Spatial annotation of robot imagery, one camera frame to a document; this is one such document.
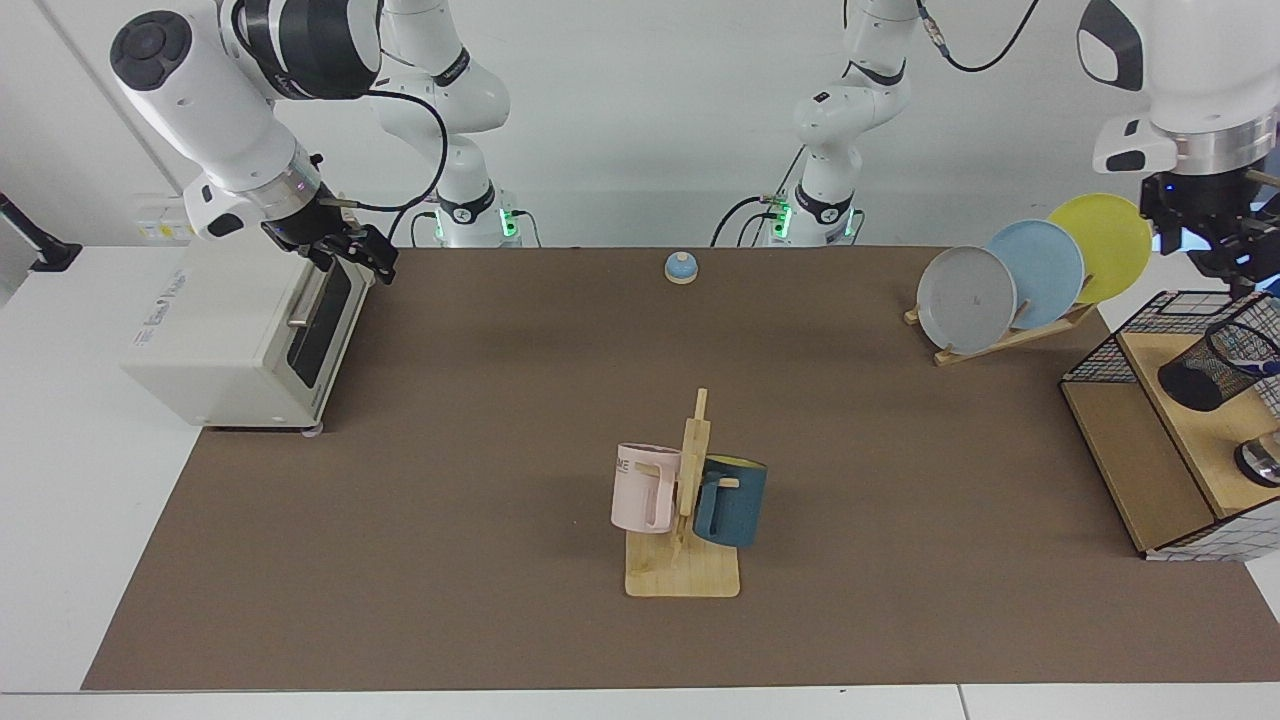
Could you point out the yellow plate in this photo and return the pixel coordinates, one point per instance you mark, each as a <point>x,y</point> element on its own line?
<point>1105,240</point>

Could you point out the grey plate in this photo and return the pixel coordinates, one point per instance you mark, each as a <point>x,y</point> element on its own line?
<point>965,300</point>

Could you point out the wooden cup stand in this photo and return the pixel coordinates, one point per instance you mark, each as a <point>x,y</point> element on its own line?
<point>680,575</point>

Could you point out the dark teal mug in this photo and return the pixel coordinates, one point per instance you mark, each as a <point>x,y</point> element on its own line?
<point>735,505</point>

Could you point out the black mesh pen holder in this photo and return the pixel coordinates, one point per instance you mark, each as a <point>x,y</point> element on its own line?
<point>1195,380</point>

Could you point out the light blue plate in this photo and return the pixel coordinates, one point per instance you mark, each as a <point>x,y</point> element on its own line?
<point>1045,270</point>

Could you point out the wooden plate rack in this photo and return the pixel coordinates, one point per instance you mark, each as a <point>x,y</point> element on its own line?
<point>1010,338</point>

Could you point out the glass lid with black rim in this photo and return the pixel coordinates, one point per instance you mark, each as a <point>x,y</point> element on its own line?
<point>1262,462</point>

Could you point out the white wall socket box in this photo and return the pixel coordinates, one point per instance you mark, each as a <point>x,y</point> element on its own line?
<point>165,218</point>

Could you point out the brown table cloth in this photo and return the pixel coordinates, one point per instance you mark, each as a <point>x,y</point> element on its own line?
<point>600,350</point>

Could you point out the pale toaster oven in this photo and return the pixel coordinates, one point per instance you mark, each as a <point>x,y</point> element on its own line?
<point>200,330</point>

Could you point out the black camera stand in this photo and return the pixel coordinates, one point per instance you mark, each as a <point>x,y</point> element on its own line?
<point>40,250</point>

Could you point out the pink mug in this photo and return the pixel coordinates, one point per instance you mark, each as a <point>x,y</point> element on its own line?
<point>640,490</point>

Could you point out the small blue round bell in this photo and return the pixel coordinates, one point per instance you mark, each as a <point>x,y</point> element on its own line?
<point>681,267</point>

